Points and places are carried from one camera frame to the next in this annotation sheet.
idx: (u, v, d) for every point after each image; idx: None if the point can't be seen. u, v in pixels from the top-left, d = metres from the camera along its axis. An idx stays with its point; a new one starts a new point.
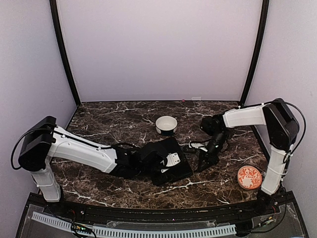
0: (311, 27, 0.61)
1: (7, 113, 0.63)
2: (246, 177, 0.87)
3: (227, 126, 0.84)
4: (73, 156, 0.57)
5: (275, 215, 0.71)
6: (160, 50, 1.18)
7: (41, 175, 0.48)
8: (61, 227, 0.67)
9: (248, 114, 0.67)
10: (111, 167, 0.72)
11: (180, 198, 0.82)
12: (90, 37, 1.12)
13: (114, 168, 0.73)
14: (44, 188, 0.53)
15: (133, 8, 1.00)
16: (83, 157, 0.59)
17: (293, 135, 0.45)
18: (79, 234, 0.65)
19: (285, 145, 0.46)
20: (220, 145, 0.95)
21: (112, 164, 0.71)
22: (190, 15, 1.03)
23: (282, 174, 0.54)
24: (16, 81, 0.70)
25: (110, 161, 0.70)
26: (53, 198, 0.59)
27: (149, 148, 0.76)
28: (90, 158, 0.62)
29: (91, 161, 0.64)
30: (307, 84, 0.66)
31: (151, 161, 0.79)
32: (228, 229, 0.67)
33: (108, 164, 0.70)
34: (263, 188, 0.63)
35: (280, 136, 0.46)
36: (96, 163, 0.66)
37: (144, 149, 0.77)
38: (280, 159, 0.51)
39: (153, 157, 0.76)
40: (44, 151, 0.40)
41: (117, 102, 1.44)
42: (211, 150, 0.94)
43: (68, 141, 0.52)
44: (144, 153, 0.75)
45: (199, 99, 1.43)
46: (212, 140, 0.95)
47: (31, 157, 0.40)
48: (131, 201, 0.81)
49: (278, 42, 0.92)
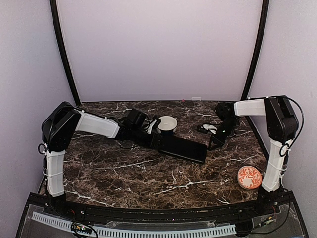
0: (312, 27, 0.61)
1: (6, 113, 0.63)
2: (246, 177, 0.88)
3: (236, 113, 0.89)
4: (89, 127, 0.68)
5: (275, 215, 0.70)
6: (160, 51, 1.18)
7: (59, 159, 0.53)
8: (61, 227, 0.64)
9: (254, 104, 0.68)
10: (115, 130, 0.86)
11: (180, 198, 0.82)
12: (90, 37, 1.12)
13: (119, 130, 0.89)
14: (55, 177, 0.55)
15: (133, 8, 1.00)
16: (97, 124, 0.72)
17: (291, 130, 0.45)
18: (79, 234, 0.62)
19: (281, 139, 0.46)
20: (228, 130, 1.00)
21: (116, 127, 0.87)
22: (190, 15, 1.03)
23: (282, 169, 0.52)
24: (16, 81, 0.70)
25: (115, 125, 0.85)
26: (57, 190, 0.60)
27: (135, 113, 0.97)
28: (101, 125, 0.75)
29: (102, 127, 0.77)
30: (306, 84, 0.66)
31: (139, 123, 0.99)
32: (228, 229, 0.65)
33: (114, 127, 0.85)
34: (262, 184, 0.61)
35: (276, 128, 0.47)
36: (106, 129, 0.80)
37: (131, 114, 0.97)
38: (278, 152, 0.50)
39: (140, 118, 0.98)
40: (74, 124, 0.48)
41: (117, 102, 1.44)
42: (217, 134, 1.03)
43: (86, 114, 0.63)
44: (132, 116, 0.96)
45: (198, 99, 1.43)
46: (221, 126, 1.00)
47: (64, 133, 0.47)
48: (131, 201, 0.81)
49: (278, 43, 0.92)
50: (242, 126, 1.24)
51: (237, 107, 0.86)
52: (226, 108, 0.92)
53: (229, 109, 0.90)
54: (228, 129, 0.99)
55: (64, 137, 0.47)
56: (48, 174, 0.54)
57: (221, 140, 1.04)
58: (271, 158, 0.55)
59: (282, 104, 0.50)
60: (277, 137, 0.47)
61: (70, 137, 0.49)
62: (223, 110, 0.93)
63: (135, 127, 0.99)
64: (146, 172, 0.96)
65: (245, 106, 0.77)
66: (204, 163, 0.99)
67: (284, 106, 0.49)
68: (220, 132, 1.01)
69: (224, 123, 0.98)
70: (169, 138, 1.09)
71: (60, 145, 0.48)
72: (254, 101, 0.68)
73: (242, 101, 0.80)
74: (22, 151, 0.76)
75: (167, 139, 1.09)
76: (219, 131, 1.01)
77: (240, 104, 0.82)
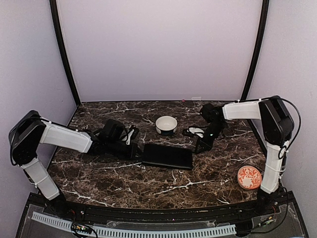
0: (312, 27, 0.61)
1: (7, 112, 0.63)
2: (246, 177, 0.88)
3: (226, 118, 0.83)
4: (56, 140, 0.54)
5: (275, 215, 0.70)
6: (159, 51, 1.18)
7: (35, 167, 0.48)
8: (61, 227, 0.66)
9: (245, 107, 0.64)
10: (87, 144, 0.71)
11: (180, 198, 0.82)
12: (90, 37, 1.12)
13: (90, 145, 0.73)
14: (42, 182, 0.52)
15: (133, 8, 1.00)
16: (67, 139, 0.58)
17: (288, 131, 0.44)
18: (79, 234, 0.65)
19: (280, 142, 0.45)
20: (215, 134, 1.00)
21: (88, 141, 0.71)
22: (190, 15, 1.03)
23: (280, 170, 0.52)
24: (16, 81, 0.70)
25: (87, 140, 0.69)
26: (51, 192, 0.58)
27: (110, 125, 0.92)
28: (71, 140, 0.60)
29: (72, 142, 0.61)
30: (307, 84, 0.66)
31: (116, 135, 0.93)
32: (228, 229, 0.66)
33: (85, 141, 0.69)
34: (261, 187, 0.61)
35: (273, 132, 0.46)
36: (76, 143, 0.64)
37: (106, 127, 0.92)
38: (276, 155, 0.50)
39: (116, 131, 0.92)
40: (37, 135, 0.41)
41: (117, 102, 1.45)
42: (204, 137, 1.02)
43: (54, 126, 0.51)
44: (107, 129, 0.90)
45: (198, 99, 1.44)
46: (209, 130, 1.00)
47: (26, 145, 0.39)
48: (131, 201, 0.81)
49: (278, 42, 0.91)
50: (242, 126, 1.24)
51: (227, 111, 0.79)
52: (214, 112, 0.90)
53: (217, 113, 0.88)
54: (214, 132, 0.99)
55: (26, 150, 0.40)
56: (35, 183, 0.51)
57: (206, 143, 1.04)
58: (269, 161, 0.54)
59: (276, 105, 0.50)
60: (275, 141, 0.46)
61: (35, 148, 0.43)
62: (211, 114, 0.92)
63: (113, 141, 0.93)
64: (146, 172, 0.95)
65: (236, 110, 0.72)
66: (192, 168, 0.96)
67: (278, 107, 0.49)
68: (207, 135, 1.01)
69: (212, 126, 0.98)
70: (152, 150, 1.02)
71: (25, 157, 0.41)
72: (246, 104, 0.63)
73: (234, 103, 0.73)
74: None
75: (150, 151, 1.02)
76: (206, 133, 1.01)
77: (230, 108, 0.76)
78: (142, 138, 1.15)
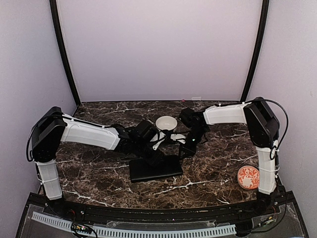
0: (311, 27, 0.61)
1: (7, 112, 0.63)
2: (246, 177, 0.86)
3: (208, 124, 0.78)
4: (80, 138, 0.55)
5: (275, 215, 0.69)
6: (159, 50, 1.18)
7: (48, 166, 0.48)
8: (61, 227, 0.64)
9: (228, 113, 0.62)
10: (115, 143, 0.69)
11: (180, 198, 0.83)
12: (90, 37, 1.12)
13: (118, 143, 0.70)
14: (50, 183, 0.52)
15: (133, 8, 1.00)
16: (92, 137, 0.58)
17: (273, 132, 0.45)
18: (79, 234, 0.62)
19: (268, 144, 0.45)
20: (198, 138, 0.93)
21: (116, 139, 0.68)
22: (190, 15, 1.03)
23: (274, 170, 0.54)
24: (15, 81, 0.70)
25: (115, 137, 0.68)
26: (55, 194, 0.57)
27: (145, 125, 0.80)
28: (96, 137, 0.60)
29: (97, 140, 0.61)
30: (306, 84, 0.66)
31: (148, 137, 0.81)
32: (228, 229, 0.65)
33: (113, 139, 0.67)
34: (260, 189, 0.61)
35: (260, 136, 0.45)
36: (102, 141, 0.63)
37: (139, 125, 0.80)
38: (267, 157, 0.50)
39: (149, 133, 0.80)
40: (56, 139, 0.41)
41: (117, 102, 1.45)
42: (186, 143, 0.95)
43: (76, 123, 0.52)
44: (141, 128, 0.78)
45: (198, 99, 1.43)
46: (191, 134, 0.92)
47: (45, 146, 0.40)
48: (131, 201, 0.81)
49: (279, 42, 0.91)
50: (242, 126, 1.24)
51: (208, 116, 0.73)
52: (194, 118, 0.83)
53: (198, 118, 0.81)
54: (196, 136, 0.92)
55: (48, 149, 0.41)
56: (40, 181, 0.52)
57: (190, 148, 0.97)
58: (261, 164, 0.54)
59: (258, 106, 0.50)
60: (263, 145, 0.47)
61: (56, 147, 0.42)
62: (192, 120, 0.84)
63: (143, 141, 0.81)
64: None
65: (218, 116, 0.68)
66: (182, 173, 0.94)
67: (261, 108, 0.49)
68: (190, 141, 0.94)
69: (193, 131, 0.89)
70: (137, 168, 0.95)
71: (43, 156, 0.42)
72: (229, 109, 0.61)
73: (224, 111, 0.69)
74: (21, 151, 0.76)
75: (134, 169, 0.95)
76: (188, 140, 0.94)
77: (212, 113, 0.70)
78: None
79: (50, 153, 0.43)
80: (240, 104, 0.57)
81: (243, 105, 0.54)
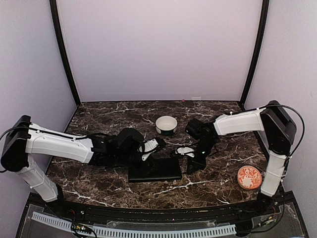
0: (311, 27, 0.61)
1: (7, 112, 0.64)
2: (246, 177, 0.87)
3: (219, 134, 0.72)
4: (47, 150, 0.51)
5: (275, 215, 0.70)
6: (160, 50, 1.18)
7: (27, 173, 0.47)
8: (61, 227, 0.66)
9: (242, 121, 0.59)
10: (89, 156, 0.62)
11: (180, 198, 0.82)
12: (90, 36, 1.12)
13: (92, 156, 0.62)
14: (39, 186, 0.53)
15: (133, 7, 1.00)
16: (61, 149, 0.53)
17: (292, 137, 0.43)
18: (79, 234, 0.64)
19: (288, 150, 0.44)
20: (207, 150, 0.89)
21: (89, 152, 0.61)
22: (190, 14, 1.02)
23: (282, 175, 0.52)
24: (16, 81, 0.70)
25: (87, 149, 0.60)
26: (51, 196, 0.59)
27: (126, 135, 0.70)
28: (65, 149, 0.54)
29: (67, 152, 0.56)
30: (307, 84, 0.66)
31: (129, 147, 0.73)
32: (228, 229, 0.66)
33: (85, 152, 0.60)
34: (262, 189, 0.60)
35: (279, 142, 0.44)
36: (72, 153, 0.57)
37: (120, 135, 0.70)
38: (280, 162, 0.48)
39: (131, 143, 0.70)
40: (21, 150, 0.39)
41: (117, 102, 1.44)
42: (196, 154, 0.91)
43: (42, 136, 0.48)
44: (121, 139, 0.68)
45: (198, 99, 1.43)
46: (200, 147, 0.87)
47: (11, 156, 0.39)
48: (131, 201, 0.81)
49: (279, 42, 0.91)
50: None
51: (219, 127, 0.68)
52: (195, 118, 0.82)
53: (208, 130, 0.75)
54: (206, 149, 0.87)
55: (15, 161, 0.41)
56: (30, 185, 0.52)
57: (197, 161, 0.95)
58: (270, 168, 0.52)
59: (275, 110, 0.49)
60: (283, 150, 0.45)
61: (24, 159, 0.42)
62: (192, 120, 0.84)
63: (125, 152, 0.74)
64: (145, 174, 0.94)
65: (231, 124, 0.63)
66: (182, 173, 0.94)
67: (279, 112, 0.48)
68: (199, 153, 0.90)
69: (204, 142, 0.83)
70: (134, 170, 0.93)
71: (13, 167, 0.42)
72: (241, 116, 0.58)
73: (226, 113, 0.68)
74: None
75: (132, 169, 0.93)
76: (197, 152, 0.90)
77: (224, 123, 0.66)
78: None
79: (19, 164, 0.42)
80: (255, 110, 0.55)
81: (258, 110, 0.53)
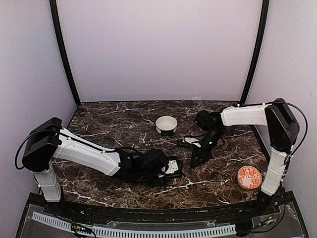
0: (311, 26, 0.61)
1: (7, 112, 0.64)
2: (246, 177, 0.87)
3: (226, 124, 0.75)
4: (76, 157, 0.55)
5: (275, 215, 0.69)
6: (159, 50, 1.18)
7: (45, 175, 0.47)
8: (61, 227, 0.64)
9: (247, 113, 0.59)
10: (114, 169, 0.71)
11: (180, 198, 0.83)
12: (90, 36, 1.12)
13: (116, 170, 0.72)
14: (46, 187, 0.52)
15: (133, 7, 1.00)
16: (90, 159, 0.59)
17: (294, 136, 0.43)
18: (79, 234, 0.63)
19: (288, 148, 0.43)
20: (214, 142, 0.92)
21: (115, 167, 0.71)
22: (190, 14, 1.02)
23: (283, 175, 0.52)
24: (16, 81, 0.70)
25: (113, 164, 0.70)
26: (53, 198, 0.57)
27: (152, 155, 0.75)
28: (95, 161, 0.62)
29: (93, 163, 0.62)
30: (307, 84, 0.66)
31: (153, 167, 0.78)
32: (228, 229, 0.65)
33: (111, 166, 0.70)
34: (262, 188, 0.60)
35: (281, 139, 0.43)
36: (99, 165, 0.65)
37: (147, 155, 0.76)
38: (281, 161, 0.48)
39: (155, 163, 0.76)
40: (45, 154, 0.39)
41: (117, 102, 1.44)
42: (204, 147, 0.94)
43: (74, 144, 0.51)
44: (147, 158, 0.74)
45: (198, 99, 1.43)
46: (206, 137, 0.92)
47: (34, 158, 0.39)
48: (131, 201, 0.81)
49: (279, 41, 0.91)
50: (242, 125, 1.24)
51: (226, 117, 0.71)
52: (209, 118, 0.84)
53: None
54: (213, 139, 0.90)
55: (38, 163, 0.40)
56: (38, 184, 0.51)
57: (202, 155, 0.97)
58: (271, 166, 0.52)
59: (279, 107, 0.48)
60: (283, 148, 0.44)
61: (45, 162, 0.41)
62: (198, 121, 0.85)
63: (148, 170, 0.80)
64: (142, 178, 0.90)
65: (237, 115, 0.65)
66: (183, 173, 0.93)
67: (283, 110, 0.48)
68: (206, 144, 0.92)
69: (210, 134, 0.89)
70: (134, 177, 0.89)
71: (32, 167, 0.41)
72: (247, 109, 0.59)
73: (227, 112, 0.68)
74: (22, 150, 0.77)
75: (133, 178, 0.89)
76: (204, 143, 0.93)
77: (231, 113, 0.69)
78: (142, 138, 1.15)
79: (40, 166, 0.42)
80: (261, 105, 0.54)
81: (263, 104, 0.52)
